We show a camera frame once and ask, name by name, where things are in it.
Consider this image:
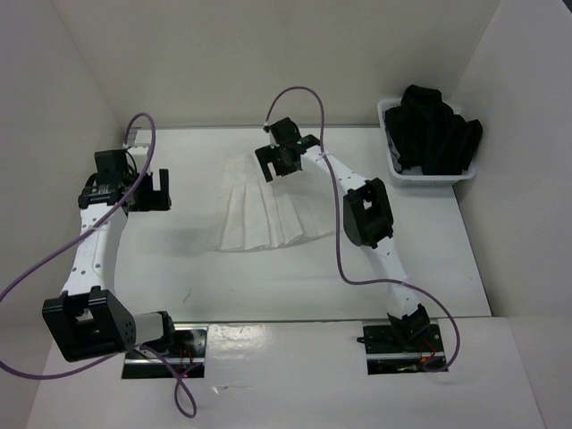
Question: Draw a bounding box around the black skirt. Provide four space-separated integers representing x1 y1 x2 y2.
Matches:
383 85 484 175

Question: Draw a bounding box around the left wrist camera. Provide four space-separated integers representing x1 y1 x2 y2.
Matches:
122 127 150 172

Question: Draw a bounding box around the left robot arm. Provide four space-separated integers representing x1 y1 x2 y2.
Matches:
42 147 178 362

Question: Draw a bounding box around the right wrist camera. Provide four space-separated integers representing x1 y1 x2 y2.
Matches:
263 121 274 147

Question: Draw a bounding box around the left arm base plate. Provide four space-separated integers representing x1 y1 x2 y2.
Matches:
122 325 207 380

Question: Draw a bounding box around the white plastic basket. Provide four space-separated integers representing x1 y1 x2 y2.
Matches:
377 98 476 188

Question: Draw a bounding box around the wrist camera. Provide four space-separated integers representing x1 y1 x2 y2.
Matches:
263 121 274 147
122 127 150 172

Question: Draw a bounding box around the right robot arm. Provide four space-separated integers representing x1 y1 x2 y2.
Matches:
255 117 430 351

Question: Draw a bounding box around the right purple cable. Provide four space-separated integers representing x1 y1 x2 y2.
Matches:
265 87 461 373

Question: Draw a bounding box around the white pleated skirt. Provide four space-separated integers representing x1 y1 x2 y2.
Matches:
207 154 334 253

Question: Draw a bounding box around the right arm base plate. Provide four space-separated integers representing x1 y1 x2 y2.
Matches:
357 321 447 375

